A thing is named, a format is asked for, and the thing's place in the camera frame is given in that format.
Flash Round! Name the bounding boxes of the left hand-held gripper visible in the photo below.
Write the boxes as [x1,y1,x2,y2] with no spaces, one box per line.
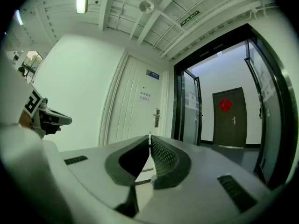
[22,83,73,139]

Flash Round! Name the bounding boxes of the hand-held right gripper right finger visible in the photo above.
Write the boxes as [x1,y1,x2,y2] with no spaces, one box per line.
[150,135,192,190]

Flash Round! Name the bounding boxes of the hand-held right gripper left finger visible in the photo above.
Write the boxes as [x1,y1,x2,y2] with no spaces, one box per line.
[104,135,150,187]

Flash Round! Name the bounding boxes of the silver door lock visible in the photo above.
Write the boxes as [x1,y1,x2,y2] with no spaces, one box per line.
[153,108,161,128]

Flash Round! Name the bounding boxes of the person's left forearm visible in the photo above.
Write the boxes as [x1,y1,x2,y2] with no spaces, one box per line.
[19,111,33,129]

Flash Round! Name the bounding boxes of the narrow glass door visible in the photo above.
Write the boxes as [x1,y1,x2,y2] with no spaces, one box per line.
[181,70,203,147]

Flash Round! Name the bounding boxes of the dark brown door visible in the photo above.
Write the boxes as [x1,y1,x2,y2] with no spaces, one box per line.
[212,86,248,149]

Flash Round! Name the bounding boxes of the white door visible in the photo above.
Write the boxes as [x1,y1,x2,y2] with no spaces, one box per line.
[106,54,164,145]

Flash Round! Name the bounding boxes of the red diamond door decoration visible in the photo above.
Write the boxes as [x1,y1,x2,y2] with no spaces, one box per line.
[218,98,233,113]

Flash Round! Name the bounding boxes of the blue door sign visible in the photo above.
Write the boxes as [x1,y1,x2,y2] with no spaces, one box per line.
[146,69,161,80]

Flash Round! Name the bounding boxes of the wide glass door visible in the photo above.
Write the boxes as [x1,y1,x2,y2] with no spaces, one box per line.
[244,38,292,189]

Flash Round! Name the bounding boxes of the window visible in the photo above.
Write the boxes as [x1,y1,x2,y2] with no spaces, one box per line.
[22,50,43,79]

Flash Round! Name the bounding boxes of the white paper notice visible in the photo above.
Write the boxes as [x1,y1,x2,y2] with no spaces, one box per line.
[137,89,153,105]

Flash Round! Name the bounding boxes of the small ceiling light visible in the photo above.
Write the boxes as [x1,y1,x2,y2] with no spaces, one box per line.
[14,9,24,26]

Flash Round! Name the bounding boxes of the round ceiling detector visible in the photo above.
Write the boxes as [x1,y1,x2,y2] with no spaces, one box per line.
[139,0,155,14]

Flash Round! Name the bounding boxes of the green exit sign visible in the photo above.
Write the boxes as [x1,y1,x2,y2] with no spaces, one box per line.
[180,10,201,28]

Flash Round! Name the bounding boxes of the white ceiling pipes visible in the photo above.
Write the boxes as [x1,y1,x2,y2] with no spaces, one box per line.
[151,0,280,58]

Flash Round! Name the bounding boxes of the black doorway frame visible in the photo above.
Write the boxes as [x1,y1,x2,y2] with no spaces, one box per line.
[171,23,299,191]

